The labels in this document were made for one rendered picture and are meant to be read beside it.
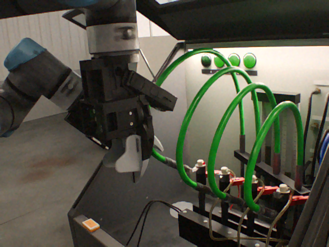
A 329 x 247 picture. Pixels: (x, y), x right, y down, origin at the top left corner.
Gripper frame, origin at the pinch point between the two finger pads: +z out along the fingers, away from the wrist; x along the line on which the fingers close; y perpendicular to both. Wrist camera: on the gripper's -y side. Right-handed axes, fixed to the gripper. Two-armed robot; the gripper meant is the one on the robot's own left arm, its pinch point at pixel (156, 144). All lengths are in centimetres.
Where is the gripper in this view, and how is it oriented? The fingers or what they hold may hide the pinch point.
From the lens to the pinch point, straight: 68.4
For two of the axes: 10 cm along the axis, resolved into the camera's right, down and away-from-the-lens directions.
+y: -5.0, 8.1, -3.0
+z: 7.3, 5.8, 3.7
